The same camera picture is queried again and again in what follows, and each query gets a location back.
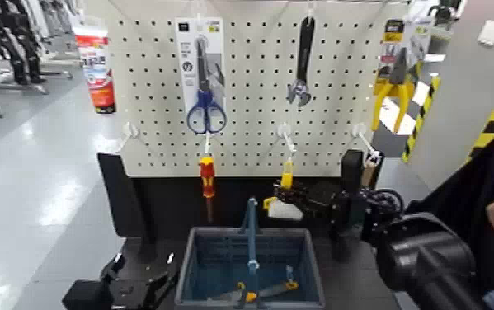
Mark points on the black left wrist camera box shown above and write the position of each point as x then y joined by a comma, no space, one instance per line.
87,296

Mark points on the white peg hook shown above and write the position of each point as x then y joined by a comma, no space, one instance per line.
207,145
130,130
286,134
365,140

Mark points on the white perforated pegboard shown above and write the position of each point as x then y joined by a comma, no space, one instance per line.
255,86

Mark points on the white wall switch plate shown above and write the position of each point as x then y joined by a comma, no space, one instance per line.
490,33

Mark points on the black adjustable wrench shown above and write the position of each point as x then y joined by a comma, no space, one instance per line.
304,52

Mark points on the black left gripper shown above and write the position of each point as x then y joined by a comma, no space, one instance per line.
133,296

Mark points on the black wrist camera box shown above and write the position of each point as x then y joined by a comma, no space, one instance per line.
87,296
352,169

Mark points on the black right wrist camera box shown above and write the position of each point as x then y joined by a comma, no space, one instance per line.
352,169

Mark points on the person in dark clothing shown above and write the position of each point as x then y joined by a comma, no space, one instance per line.
467,194

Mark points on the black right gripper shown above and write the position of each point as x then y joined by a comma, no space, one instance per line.
326,199

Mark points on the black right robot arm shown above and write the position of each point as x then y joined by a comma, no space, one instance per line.
424,255

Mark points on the black display stand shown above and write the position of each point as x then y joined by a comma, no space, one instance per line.
173,203

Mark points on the yellow pliers in package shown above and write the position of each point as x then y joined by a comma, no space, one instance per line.
394,88

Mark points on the red yellow screwdriver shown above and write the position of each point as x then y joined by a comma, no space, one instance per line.
207,177

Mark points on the blue scissors on card package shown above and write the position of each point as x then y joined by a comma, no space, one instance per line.
204,104

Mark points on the black humanoid robot on stand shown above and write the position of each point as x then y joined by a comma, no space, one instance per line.
13,39

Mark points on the red white hanging package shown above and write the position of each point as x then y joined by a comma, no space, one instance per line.
99,73

